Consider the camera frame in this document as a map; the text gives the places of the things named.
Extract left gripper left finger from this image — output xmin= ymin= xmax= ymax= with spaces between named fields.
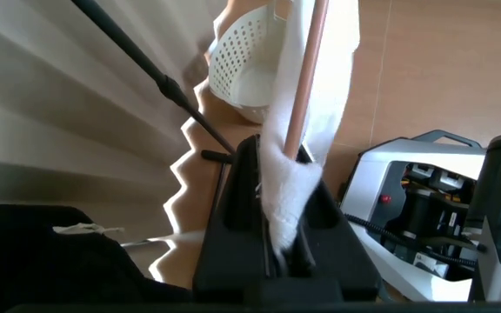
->
xmin=192 ymin=134 xmax=277 ymax=303

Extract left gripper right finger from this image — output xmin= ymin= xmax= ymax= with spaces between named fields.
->
xmin=291 ymin=145 xmax=383 ymax=303

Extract white garment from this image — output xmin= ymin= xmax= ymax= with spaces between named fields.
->
xmin=257 ymin=0 xmax=362 ymax=263

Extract black shorts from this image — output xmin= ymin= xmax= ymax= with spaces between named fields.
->
xmin=0 ymin=203 xmax=193 ymax=306

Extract pink clothes hanger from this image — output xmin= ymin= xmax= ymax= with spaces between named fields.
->
xmin=282 ymin=0 xmax=331 ymax=160

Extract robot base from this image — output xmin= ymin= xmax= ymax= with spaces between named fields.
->
xmin=339 ymin=92 xmax=501 ymax=303

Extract black clothes rack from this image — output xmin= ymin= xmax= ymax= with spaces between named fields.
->
xmin=70 ymin=0 xmax=239 ymax=251

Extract white laundry basket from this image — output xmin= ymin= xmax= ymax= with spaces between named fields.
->
xmin=206 ymin=0 xmax=296 ymax=125

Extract beige curtain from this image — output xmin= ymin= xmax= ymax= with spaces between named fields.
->
xmin=0 ymin=0 xmax=230 ymax=244

